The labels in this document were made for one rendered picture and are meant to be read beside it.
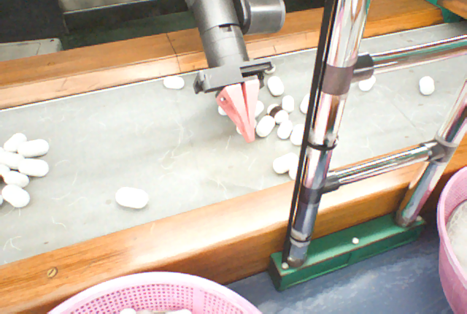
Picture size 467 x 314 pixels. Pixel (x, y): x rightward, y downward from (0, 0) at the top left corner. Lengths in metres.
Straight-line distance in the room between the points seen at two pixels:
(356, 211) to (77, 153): 0.37
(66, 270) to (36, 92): 0.35
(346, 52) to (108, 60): 0.50
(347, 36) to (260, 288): 0.32
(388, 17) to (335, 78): 0.61
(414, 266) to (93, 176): 0.42
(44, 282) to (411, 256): 0.42
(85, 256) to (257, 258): 0.18
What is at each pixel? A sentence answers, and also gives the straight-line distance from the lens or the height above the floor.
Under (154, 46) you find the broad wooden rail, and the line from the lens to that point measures 0.70.
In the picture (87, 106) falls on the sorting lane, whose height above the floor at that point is 0.74.
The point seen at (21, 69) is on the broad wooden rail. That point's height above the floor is 0.76.
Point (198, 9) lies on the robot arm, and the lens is 0.52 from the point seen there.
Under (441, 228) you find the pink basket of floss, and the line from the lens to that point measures 0.44.
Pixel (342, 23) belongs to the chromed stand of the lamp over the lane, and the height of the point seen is 1.00.
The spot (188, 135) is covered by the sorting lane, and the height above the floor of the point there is 0.74.
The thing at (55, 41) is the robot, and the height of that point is 0.47.
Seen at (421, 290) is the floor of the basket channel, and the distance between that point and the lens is 0.51.
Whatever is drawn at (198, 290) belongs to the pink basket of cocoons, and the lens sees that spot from 0.37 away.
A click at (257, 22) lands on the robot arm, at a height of 0.86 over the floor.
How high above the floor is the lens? 1.10
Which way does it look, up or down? 44 degrees down
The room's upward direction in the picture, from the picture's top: straight up
